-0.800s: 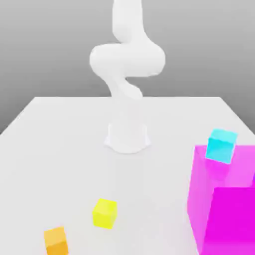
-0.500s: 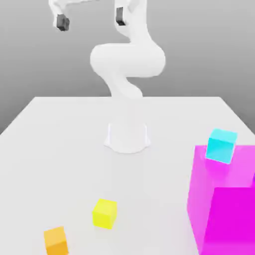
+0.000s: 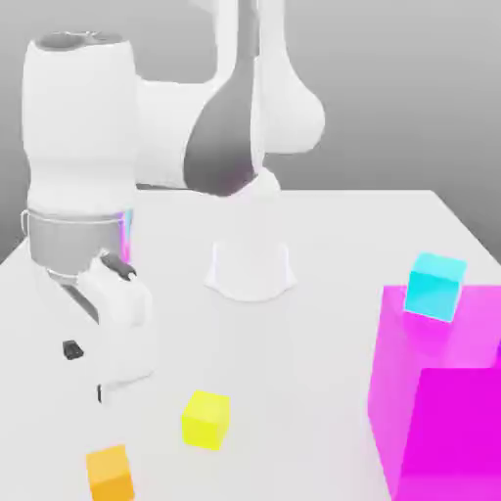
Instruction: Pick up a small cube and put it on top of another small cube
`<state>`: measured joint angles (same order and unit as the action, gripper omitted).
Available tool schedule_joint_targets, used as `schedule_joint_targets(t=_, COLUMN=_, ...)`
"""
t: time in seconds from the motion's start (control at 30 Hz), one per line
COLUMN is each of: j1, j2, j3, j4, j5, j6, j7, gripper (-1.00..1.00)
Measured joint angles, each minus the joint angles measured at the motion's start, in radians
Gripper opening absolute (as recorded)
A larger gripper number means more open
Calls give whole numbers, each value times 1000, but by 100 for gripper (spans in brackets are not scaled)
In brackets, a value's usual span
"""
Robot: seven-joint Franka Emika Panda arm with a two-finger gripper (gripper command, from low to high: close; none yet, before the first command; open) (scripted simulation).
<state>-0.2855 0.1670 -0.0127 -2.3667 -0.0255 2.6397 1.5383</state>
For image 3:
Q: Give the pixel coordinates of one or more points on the small orange cube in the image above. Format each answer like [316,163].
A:
[110,475]

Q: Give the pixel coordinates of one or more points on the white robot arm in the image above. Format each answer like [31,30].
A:
[78,129]

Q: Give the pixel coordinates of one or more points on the small cyan cube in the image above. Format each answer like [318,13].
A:
[432,291]

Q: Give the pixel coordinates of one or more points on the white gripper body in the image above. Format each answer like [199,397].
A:
[117,352]

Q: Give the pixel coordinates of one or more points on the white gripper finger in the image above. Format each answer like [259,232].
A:
[72,350]
[102,393]

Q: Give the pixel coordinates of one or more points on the small yellow cube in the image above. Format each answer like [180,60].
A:
[205,422]

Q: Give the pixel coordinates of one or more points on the large magenta box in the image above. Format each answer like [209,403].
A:
[450,422]

